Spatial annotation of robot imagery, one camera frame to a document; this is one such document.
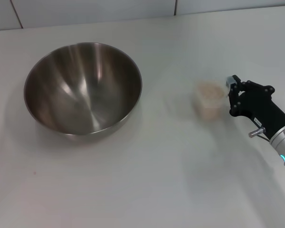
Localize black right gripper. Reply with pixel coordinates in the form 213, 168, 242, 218
226, 75, 285, 140

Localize clear plastic cup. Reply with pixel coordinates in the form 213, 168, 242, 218
193, 80, 229, 121

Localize stainless steel mixing bowl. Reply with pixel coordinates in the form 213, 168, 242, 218
23, 42, 143, 142

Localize right gripper cable with plug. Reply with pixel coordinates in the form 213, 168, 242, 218
248, 127, 272, 143

